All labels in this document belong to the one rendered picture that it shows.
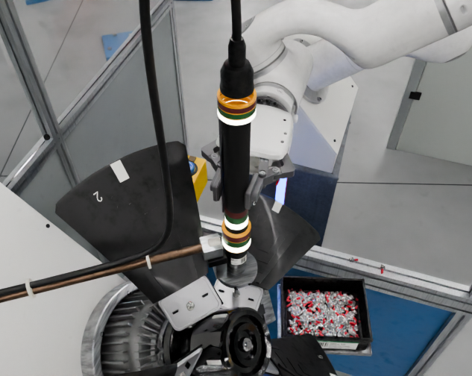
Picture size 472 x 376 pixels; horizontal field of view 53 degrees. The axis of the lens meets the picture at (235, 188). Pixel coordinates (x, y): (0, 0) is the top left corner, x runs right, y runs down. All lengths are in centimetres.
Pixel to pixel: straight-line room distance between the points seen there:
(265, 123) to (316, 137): 67
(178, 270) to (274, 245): 25
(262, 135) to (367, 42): 20
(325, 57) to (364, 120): 183
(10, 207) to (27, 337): 22
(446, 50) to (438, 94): 151
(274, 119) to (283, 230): 35
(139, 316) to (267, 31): 52
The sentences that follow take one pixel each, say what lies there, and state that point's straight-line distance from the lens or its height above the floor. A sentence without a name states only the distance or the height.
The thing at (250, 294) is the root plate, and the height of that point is 119.
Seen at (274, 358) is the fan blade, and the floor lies 109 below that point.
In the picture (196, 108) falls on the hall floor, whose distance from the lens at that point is 308.
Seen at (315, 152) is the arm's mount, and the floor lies 100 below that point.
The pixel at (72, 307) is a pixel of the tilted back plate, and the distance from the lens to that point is 93.
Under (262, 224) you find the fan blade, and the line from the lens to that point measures 98.
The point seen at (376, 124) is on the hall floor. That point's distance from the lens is 308.
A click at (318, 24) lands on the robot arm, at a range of 72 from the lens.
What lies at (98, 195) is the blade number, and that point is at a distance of 76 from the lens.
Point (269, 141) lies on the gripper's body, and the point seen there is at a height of 150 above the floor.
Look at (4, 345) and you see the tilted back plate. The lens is 88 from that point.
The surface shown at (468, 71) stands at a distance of 262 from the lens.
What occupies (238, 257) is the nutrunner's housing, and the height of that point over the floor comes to 134.
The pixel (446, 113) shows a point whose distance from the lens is 277.
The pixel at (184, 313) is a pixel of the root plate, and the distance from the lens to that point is 81.
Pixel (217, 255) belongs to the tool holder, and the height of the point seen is 136.
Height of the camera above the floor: 197
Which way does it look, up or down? 49 degrees down
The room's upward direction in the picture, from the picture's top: straight up
